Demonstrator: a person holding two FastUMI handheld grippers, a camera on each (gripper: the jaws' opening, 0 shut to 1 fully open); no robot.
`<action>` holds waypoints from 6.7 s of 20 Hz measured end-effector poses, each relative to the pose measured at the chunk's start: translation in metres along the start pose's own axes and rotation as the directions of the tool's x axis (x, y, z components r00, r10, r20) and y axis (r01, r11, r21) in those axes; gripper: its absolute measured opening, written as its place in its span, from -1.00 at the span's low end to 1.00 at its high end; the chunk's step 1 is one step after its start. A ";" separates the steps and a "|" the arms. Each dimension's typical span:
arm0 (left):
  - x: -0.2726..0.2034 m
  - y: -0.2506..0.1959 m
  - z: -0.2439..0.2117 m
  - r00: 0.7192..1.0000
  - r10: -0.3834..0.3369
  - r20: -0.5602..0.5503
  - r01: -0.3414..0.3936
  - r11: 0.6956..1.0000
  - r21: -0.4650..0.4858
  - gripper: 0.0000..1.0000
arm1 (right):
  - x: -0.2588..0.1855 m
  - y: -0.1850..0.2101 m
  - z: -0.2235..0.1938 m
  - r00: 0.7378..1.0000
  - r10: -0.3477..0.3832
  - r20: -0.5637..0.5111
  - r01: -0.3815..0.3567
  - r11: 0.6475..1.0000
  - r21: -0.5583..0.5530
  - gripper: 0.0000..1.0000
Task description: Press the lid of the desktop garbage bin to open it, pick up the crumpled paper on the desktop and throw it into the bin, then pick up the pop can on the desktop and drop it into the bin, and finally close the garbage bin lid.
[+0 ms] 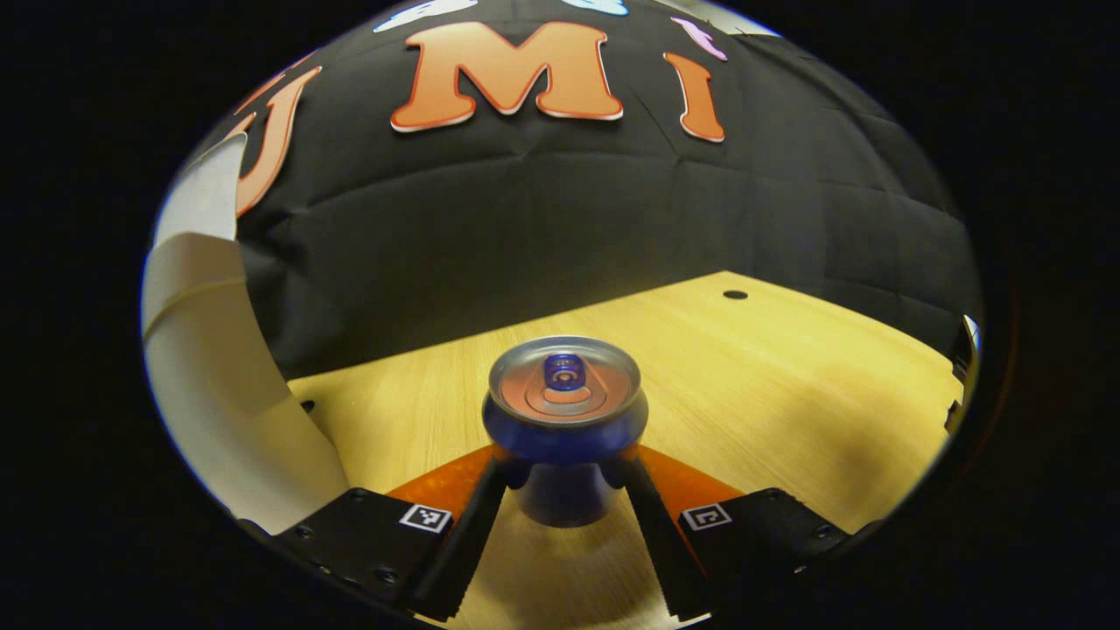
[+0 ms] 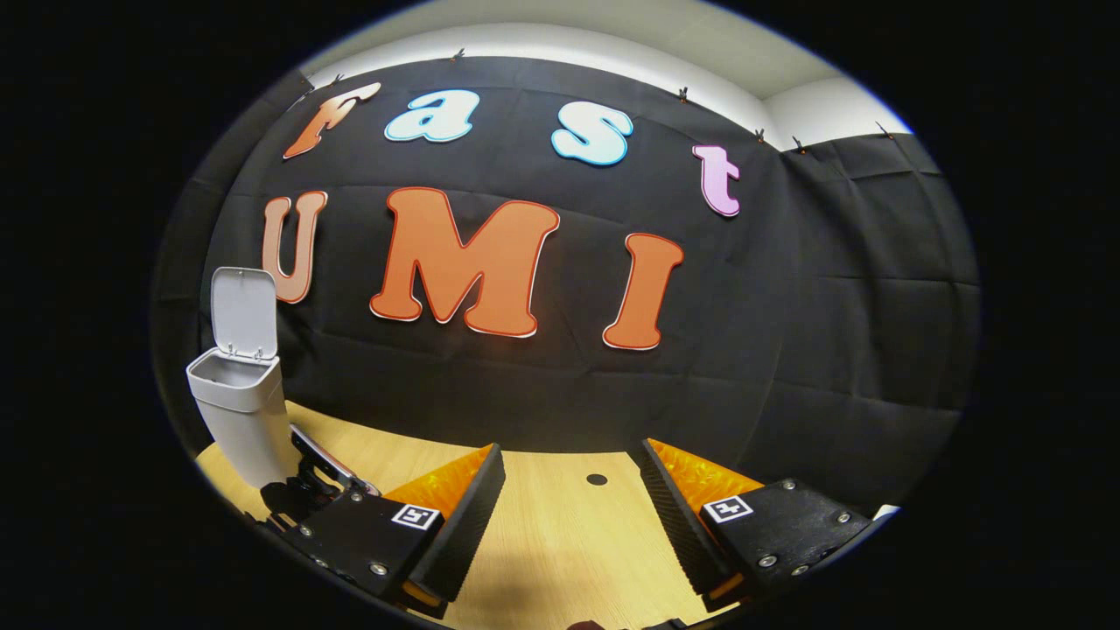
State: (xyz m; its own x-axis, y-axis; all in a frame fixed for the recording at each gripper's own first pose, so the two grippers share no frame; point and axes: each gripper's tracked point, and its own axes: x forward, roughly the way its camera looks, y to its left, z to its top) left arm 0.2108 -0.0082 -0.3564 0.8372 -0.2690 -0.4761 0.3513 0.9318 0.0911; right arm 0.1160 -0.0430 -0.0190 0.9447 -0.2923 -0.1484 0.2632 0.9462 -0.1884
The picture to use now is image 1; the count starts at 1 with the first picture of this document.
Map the white desktop garbage bin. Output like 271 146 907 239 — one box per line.
140 131 351 536

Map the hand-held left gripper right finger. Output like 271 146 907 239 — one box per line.
604 444 850 624

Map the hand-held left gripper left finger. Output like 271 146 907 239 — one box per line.
273 444 530 624

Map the black backdrop cloth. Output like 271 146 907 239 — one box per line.
179 0 983 382

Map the blue pop can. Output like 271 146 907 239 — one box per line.
481 335 650 529

